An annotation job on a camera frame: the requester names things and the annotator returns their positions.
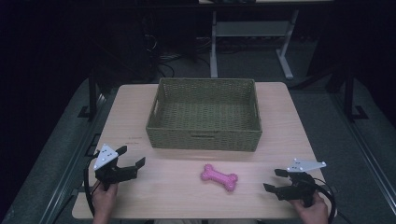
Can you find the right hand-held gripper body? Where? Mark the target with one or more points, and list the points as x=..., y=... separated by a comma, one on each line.
x=300, y=185

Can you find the person's right hand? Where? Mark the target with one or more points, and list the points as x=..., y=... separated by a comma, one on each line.
x=311, y=211

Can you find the person's left hand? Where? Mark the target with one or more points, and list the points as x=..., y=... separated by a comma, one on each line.
x=104, y=199

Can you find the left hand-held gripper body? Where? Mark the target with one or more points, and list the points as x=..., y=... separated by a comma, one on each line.
x=109, y=169

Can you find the pink bone-shaped dog toy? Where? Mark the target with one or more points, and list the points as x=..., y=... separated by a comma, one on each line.
x=219, y=177

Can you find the black metal stand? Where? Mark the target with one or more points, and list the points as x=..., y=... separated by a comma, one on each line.
x=91, y=96
x=350, y=93

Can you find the white metal desk frame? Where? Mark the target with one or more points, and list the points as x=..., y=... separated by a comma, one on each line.
x=249, y=40

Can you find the green woven basket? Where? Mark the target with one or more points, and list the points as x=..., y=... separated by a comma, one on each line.
x=204, y=115

